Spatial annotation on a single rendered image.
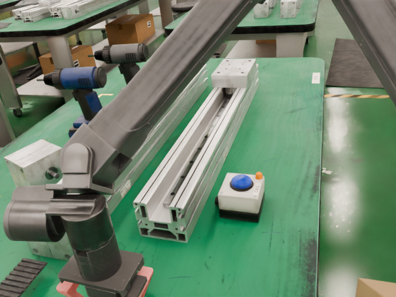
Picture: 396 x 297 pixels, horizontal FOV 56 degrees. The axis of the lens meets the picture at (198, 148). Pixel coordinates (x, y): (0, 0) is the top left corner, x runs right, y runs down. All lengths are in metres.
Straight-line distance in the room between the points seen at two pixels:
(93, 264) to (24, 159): 0.48
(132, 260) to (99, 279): 0.05
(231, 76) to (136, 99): 0.69
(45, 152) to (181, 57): 0.53
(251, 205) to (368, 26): 0.38
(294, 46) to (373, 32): 1.90
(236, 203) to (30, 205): 0.39
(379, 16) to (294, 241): 0.41
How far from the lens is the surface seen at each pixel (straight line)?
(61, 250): 0.75
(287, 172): 0.90
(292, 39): 2.40
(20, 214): 0.52
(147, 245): 0.74
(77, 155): 0.47
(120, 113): 0.48
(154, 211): 0.74
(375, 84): 3.57
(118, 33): 4.63
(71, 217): 0.48
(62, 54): 3.15
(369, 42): 0.52
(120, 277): 0.53
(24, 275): 0.73
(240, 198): 0.73
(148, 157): 0.97
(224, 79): 1.16
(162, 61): 0.50
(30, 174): 0.93
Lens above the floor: 1.29
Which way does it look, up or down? 30 degrees down
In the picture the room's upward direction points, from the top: 7 degrees counter-clockwise
